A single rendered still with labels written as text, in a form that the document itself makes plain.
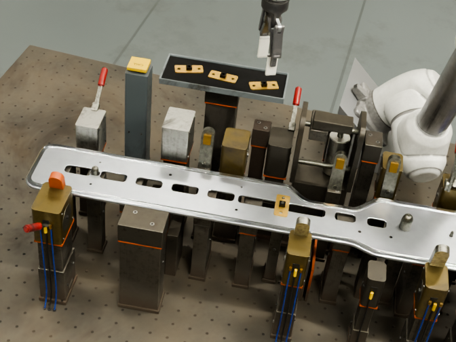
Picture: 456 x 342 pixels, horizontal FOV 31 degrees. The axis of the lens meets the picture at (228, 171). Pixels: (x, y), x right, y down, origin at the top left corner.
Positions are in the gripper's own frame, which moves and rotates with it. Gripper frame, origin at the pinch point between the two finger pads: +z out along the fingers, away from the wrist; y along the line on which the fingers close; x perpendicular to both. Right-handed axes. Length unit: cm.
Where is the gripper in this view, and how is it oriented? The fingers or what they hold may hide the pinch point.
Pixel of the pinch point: (267, 58)
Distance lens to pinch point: 237.7
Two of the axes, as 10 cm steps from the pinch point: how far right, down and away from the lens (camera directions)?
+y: 2.2, 6.6, -7.2
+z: -0.9, 7.5, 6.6
